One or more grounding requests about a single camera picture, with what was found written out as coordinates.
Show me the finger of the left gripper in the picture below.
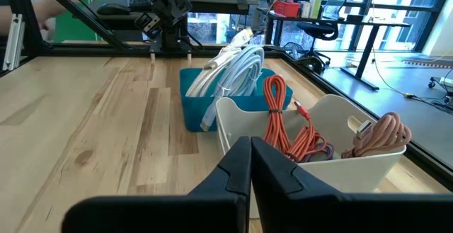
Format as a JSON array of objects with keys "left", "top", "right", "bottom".
[
  {"left": 250, "top": 135, "right": 453, "bottom": 233},
  {"left": 62, "top": 135, "right": 253, "bottom": 233}
]

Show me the purple cable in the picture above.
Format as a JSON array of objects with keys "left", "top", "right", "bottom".
[{"left": 298, "top": 141, "right": 336, "bottom": 164}]

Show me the red USB cable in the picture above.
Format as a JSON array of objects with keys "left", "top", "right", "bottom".
[
  {"left": 262, "top": 74, "right": 289, "bottom": 153},
  {"left": 282, "top": 100, "right": 328, "bottom": 164}
]

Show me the pink USB cable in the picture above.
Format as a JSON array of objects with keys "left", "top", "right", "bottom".
[{"left": 340, "top": 110, "right": 413, "bottom": 160}]

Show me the white USB cable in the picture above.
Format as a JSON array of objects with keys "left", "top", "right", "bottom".
[{"left": 184, "top": 27, "right": 256, "bottom": 98}]

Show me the light blue cable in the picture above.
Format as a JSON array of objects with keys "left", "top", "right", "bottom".
[{"left": 199, "top": 45, "right": 266, "bottom": 132}]

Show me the person's forearm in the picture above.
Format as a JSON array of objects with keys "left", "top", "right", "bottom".
[{"left": 0, "top": 4, "right": 40, "bottom": 38}]

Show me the white plastic bin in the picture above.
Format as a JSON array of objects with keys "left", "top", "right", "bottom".
[{"left": 214, "top": 93, "right": 408, "bottom": 220}]

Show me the teal plastic bin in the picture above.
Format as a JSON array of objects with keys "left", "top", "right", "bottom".
[{"left": 178, "top": 67, "right": 295, "bottom": 133}]

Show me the black office chair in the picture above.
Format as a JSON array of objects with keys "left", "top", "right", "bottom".
[{"left": 296, "top": 0, "right": 352, "bottom": 75}]

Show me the black desk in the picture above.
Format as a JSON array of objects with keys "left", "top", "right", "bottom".
[{"left": 258, "top": 7, "right": 412, "bottom": 93}]

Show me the red box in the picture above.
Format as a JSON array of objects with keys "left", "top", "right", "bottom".
[{"left": 273, "top": 0, "right": 302, "bottom": 18}]

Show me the grey desk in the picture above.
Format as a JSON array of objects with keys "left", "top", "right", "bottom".
[{"left": 84, "top": 0, "right": 261, "bottom": 43}]

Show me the black keyboard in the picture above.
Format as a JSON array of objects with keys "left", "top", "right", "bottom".
[{"left": 126, "top": 0, "right": 154, "bottom": 9}]

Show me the black computer mouse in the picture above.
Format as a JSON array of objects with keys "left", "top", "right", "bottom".
[{"left": 96, "top": 2, "right": 132, "bottom": 16}]

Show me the green board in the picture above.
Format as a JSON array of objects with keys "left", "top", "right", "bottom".
[{"left": 52, "top": 11, "right": 104, "bottom": 43}]

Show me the person's hand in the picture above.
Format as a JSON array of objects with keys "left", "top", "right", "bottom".
[{"left": 33, "top": 0, "right": 84, "bottom": 33}]

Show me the yellow hanging cable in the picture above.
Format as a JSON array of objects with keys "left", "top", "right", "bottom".
[{"left": 369, "top": 0, "right": 415, "bottom": 98}]

